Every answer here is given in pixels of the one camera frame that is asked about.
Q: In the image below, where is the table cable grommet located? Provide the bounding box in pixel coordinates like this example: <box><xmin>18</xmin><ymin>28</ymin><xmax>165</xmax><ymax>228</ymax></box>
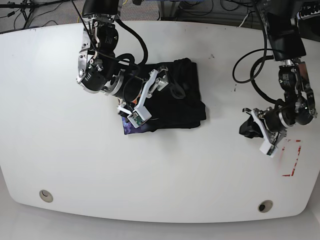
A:
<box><xmin>39</xmin><ymin>189</ymin><xmax>54</xmax><ymax>203</ymax></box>
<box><xmin>257</xmin><ymin>200</ymin><xmax>273</xmax><ymax>213</ymax></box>

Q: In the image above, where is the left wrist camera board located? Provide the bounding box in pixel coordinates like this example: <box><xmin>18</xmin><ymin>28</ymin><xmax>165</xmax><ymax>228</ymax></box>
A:
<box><xmin>259</xmin><ymin>140</ymin><xmax>278</xmax><ymax>158</ymax></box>

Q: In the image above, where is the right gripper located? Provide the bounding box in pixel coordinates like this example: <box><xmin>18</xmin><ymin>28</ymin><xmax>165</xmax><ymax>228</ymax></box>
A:
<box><xmin>109</xmin><ymin>65</ymin><xmax>186</xmax><ymax>118</ymax></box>

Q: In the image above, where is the black T-shirt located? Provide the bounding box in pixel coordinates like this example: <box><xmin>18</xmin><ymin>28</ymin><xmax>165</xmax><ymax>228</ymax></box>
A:
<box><xmin>122</xmin><ymin>58</ymin><xmax>207</xmax><ymax>135</ymax></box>

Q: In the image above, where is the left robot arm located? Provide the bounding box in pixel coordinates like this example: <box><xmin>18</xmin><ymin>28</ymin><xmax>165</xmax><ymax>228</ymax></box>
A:
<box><xmin>239</xmin><ymin>0</ymin><xmax>320</xmax><ymax>150</ymax></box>

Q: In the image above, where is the black tripod stand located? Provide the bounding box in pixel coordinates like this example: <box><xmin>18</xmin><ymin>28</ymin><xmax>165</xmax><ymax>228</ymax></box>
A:
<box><xmin>0</xmin><ymin>0</ymin><xmax>69</xmax><ymax>30</ymax></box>

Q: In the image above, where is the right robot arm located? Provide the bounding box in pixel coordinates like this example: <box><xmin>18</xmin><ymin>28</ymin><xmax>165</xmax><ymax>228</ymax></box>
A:
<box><xmin>76</xmin><ymin>0</ymin><xmax>186</xmax><ymax>127</ymax></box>

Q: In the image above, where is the aluminium frame post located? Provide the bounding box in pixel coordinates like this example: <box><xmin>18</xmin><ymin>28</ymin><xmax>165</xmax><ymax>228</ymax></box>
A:
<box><xmin>157</xmin><ymin>0</ymin><xmax>181</xmax><ymax>21</ymax></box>

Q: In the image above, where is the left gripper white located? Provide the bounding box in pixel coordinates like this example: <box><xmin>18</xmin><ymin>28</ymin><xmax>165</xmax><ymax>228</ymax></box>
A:
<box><xmin>238</xmin><ymin>106</ymin><xmax>297</xmax><ymax>147</ymax></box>

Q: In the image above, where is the white power strip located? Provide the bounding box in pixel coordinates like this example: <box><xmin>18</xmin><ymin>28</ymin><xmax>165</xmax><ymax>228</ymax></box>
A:
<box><xmin>297</xmin><ymin>2</ymin><xmax>320</xmax><ymax>20</ymax></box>

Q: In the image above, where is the right table cable grommet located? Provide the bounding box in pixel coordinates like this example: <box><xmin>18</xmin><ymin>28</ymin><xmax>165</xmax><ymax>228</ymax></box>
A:
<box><xmin>257</xmin><ymin>200</ymin><xmax>273</xmax><ymax>213</ymax></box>

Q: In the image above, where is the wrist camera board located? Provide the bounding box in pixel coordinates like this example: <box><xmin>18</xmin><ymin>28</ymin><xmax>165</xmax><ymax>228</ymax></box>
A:
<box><xmin>259</xmin><ymin>140</ymin><xmax>278</xmax><ymax>158</ymax></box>
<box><xmin>127</xmin><ymin>106</ymin><xmax>152</xmax><ymax>129</ymax></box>

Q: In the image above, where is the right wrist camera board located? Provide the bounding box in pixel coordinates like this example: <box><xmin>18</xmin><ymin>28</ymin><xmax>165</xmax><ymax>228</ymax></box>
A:
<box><xmin>127</xmin><ymin>106</ymin><xmax>152</xmax><ymax>129</ymax></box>

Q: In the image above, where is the red tape rectangle marking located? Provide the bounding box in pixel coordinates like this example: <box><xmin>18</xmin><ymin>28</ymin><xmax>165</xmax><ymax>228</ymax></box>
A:
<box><xmin>278</xmin><ymin>139</ymin><xmax>303</xmax><ymax>177</ymax></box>

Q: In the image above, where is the left table cable grommet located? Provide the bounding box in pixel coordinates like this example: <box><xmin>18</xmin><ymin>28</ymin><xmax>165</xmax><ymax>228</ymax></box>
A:
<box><xmin>39</xmin><ymin>189</ymin><xmax>54</xmax><ymax>203</ymax></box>

